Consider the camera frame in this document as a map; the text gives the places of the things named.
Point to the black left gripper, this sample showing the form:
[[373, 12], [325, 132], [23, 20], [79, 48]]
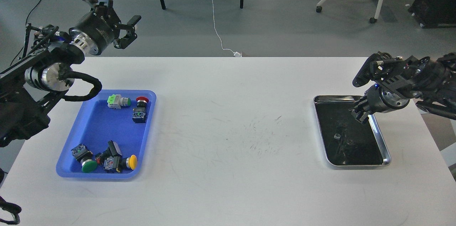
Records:
[[92, 34]]

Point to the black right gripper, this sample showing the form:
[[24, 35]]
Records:
[[377, 101]]

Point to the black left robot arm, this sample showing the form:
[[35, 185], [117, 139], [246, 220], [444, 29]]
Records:
[[43, 74]]

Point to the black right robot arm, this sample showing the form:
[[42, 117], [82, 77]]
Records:
[[397, 81]]

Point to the silver metal tray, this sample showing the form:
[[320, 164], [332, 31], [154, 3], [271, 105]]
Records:
[[337, 126]]

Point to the blue plastic tray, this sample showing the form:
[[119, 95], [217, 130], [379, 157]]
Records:
[[96, 124]]

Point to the red mushroom push button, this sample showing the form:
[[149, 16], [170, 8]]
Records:
[[139, 114]]

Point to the black equipment case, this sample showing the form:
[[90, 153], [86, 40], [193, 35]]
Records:
[[434, 13]]

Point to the green mushroom push button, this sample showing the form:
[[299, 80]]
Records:
[[85, 157]]

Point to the green white push button switch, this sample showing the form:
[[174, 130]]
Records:
[[116, 101]]

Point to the black switch contact block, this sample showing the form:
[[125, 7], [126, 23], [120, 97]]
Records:
[[112, 150]]

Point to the yellow push button switch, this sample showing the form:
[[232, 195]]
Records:
[[116, 164]]

